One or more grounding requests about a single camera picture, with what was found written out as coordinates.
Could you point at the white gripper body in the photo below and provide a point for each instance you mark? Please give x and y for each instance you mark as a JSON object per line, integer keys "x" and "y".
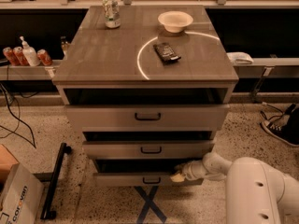
{"x": 189, "y": 170}

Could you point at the drawer with black handle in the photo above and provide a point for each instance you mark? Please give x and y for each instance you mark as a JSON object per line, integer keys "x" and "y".
{"x": 146, "y": 150}
{"x": 144, "y": 172}
{"x": 132, "y": 118}

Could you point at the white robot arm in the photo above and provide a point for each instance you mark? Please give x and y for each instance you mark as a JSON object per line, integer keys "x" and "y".
{"x": 256, "y": 193}

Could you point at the grey wooden drawer cabinet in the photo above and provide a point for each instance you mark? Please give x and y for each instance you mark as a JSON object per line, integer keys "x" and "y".
{"x": 120, "y": 67}

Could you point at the blue tape cross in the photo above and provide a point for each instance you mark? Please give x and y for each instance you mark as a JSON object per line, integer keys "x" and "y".
{"x": 149, "y": 204}

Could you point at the black sneaker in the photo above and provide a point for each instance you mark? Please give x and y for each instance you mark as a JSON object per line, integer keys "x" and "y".
{"x": 276, "y": 125}

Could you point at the person black leg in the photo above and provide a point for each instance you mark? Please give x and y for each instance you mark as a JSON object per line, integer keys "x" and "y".
{"x": 292, "y": 127}

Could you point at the black snack bag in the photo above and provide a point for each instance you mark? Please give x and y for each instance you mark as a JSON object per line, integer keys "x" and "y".
{"x": 166, "y": 53}

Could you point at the black metal bar stand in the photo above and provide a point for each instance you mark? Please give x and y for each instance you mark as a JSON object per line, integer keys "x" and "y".
{"x": 47, "y": 212}

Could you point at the white folded cloth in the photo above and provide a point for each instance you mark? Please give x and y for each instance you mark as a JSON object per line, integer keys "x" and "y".
{"x": 240, "y": 58}

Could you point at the white bowl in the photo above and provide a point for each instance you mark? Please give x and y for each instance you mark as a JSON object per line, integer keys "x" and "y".
{"x": 175, "y": 21}

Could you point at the cardboard box with print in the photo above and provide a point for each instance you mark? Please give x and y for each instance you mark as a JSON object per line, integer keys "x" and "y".
{"x": 21, "y": 191}

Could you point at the small dark glass bottle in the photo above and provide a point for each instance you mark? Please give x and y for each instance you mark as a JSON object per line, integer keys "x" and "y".
{"x": 64, "y": 44}

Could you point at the orange soda can right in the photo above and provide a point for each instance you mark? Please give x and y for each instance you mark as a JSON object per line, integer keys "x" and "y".
{"x": 44, "y": 57}

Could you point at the white pump bottle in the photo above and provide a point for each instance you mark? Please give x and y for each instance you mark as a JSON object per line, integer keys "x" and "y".
{"x": 29, "y": 53}

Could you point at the orange soda can middle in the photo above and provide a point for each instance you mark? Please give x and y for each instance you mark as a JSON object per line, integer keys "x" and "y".
{"x": 20, "y": 56}

